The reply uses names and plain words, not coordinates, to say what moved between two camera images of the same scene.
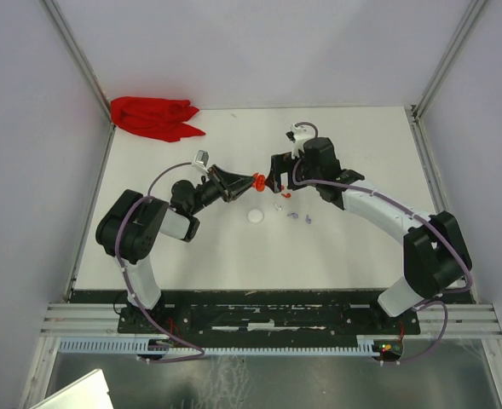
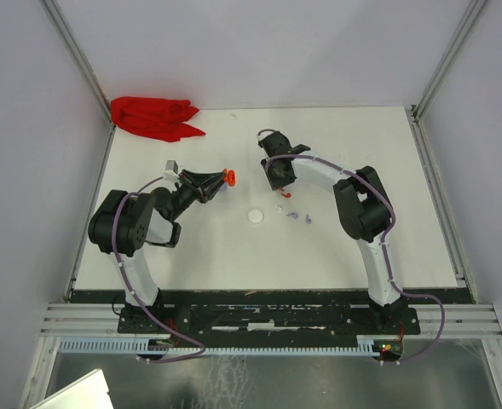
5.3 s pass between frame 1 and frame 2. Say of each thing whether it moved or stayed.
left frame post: stayed
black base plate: stayed
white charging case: stayed
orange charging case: moved
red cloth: stayed
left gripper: moved
